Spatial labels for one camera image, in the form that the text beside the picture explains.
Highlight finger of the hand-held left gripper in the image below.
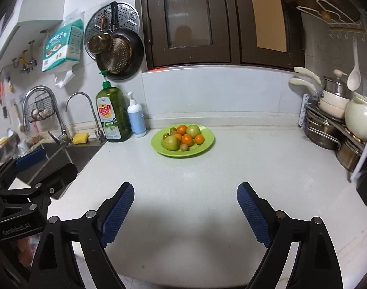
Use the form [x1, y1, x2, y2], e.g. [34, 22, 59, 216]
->
[0, 149, 47, 185]
[0, 163, 79, 215]

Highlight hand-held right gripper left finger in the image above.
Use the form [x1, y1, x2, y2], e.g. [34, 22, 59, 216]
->
[29, 181, 135, 289]

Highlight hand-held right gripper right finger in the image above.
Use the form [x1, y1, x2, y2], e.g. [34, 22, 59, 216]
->
[236, 181, 344, 289]

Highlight green plate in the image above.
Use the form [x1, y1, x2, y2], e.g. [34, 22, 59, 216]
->
[151, 125, 216, 158]

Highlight large green apple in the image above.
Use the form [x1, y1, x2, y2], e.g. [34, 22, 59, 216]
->
[161, 135, 181, 151]

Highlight small white cup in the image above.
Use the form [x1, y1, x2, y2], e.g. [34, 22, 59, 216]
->
[17, 140, 30, 157]

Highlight steel kitchen sink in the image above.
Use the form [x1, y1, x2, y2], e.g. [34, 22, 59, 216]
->
[19, 141, 104, 201]

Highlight steel bowl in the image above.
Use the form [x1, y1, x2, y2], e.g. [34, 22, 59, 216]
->
[0, 137, 20, 161]

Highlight garlic bulbs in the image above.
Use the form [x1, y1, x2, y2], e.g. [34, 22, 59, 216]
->
[31, 108, 53, 119]

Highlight tall steel spring faucet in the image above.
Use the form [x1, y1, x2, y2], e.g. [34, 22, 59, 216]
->
[22, 86, 72, 145]

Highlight green dish soap bottle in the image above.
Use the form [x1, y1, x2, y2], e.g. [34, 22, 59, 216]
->
[95, 70, 133, 143]

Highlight thin steel gooseneck faucet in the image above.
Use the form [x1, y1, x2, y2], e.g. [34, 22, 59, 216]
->
[65, 92, 107, 144]

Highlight white blue pump bottle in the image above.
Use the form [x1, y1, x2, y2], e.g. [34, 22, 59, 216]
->
[127, 91, 147, 138]

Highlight white steel pot rack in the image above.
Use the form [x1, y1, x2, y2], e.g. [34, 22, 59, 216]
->
[298, 94, 367, 181]

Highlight green white tissue pack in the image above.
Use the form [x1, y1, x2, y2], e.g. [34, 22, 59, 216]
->
[41, 19, 84, 73]

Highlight brass colander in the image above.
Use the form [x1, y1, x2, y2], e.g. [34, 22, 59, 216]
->
[96, 34, 133, 74]

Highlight small brass saucepan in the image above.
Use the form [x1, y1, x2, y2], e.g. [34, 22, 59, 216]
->
[89, 15, 113, 55]

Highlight black frying pan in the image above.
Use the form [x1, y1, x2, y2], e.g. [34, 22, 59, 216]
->
[95, 1, 144, 81]

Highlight cream ceramic kettle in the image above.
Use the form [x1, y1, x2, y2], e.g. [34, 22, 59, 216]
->
[344, 95, 367, 141]

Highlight steel pot with lid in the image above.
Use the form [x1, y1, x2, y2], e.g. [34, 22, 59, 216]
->
[323, 77, 354, 98]

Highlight cream plastic ladle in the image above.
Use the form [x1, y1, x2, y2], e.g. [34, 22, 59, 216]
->
[347, 39, 361, 91]

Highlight black wire basket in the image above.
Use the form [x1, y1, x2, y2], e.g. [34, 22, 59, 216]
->
[27, 95, 55, 123]

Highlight yellow handled wall valves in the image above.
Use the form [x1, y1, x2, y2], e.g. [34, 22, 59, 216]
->
[11, 40, 38, 75]

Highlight cream pan with handle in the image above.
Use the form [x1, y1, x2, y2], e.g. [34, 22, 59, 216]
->
[289, 78, 351, 119]
[293, 66, 353, 103]

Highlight white wall cabinet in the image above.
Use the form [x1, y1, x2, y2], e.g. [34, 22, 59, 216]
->
[0, 0, 70, 79]

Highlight dark brown window frame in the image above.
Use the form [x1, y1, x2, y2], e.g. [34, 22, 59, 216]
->
[140, 0, 306, 72]

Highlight white wall lid rack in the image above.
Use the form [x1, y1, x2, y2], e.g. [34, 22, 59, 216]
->
[296, 0, 367, 41]

